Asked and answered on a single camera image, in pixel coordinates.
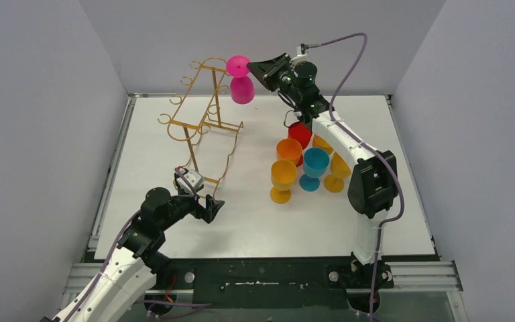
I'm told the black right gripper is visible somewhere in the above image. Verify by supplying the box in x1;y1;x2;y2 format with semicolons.
249;54;304;103

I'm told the magenta wine glass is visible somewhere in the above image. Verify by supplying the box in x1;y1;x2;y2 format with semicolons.
226;55;255;105

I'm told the red wine glass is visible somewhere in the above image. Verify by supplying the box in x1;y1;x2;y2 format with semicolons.
287;122;312;168

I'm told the orange wine glass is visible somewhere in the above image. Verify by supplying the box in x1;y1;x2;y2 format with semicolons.
276;138;302;166

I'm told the yellow wine glass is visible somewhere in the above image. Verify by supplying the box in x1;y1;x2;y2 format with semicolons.
323;152;351;193
270;160;297;204
312;135;334;155

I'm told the blue wine glass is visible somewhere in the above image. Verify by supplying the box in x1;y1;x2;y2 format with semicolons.
299;148;330;192

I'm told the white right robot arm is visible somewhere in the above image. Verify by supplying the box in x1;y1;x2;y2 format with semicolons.
247;54;398;288

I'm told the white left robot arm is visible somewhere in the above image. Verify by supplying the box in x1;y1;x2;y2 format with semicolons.
51;166;225;321

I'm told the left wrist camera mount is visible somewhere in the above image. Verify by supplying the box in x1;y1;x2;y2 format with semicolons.
179;168;205;193

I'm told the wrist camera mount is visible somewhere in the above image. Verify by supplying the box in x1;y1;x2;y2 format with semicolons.
179;168;205;193
290;44;309;65

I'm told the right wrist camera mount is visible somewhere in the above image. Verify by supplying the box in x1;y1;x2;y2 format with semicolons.
290;44;309;65

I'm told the gold wire glass rack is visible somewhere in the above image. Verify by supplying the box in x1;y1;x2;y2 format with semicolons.
157;56;244;197

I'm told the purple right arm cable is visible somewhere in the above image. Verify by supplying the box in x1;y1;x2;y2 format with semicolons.
302;32;406;322

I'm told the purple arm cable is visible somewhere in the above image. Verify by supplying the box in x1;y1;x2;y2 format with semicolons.
302;32;406;322
62;166;214;322

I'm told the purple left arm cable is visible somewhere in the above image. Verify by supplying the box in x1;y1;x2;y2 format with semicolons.
62;166;214;322

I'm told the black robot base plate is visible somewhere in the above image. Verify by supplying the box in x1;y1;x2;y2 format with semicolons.
141;256;394;314

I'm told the aluminium table edge rail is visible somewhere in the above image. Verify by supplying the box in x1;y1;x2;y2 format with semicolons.
55;92;469;322

